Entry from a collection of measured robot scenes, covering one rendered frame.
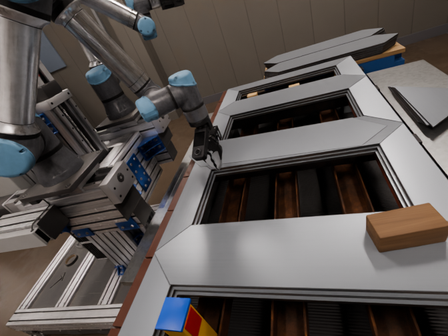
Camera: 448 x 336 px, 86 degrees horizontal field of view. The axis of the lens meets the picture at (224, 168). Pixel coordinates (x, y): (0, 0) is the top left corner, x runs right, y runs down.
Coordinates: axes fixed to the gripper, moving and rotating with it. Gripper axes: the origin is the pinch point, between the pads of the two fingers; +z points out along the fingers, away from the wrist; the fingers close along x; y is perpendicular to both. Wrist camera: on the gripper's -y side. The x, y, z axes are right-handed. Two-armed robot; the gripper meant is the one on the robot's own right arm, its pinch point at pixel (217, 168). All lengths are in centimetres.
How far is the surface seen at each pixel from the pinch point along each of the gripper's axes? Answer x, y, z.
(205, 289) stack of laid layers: -6.2, -43.7, 1.9
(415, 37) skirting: -185, 332, 77
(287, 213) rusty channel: -22.5, -9.6, 17.0
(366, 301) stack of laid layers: -39, -45, 3
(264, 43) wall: 6, 316, 23
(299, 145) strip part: -30.0, 7.3, 0.7
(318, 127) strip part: -37.3, 17.2, 0.6
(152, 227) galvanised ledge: 33.9, -11.2, 17.2
